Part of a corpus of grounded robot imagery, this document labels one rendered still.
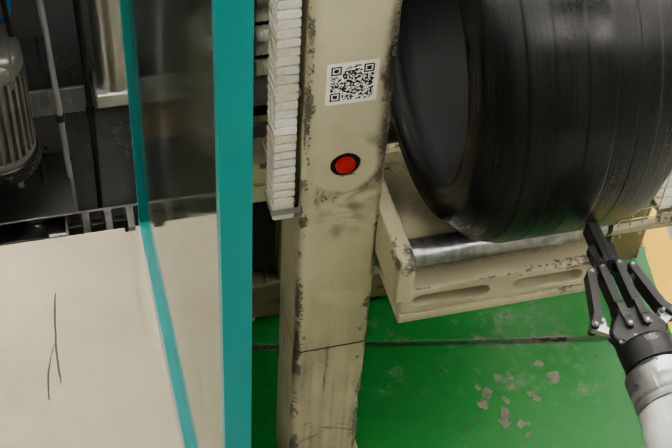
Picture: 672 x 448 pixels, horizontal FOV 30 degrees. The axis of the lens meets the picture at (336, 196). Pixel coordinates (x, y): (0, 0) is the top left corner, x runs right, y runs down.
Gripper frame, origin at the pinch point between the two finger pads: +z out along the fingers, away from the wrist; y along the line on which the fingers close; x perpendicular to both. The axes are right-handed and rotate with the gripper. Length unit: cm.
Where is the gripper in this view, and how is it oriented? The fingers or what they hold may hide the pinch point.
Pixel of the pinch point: (598, 245)
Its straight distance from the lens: 183.1
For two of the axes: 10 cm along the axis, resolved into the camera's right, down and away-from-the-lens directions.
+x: -0.8, 6.1, 7.9
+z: -2.4, -7.8, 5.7
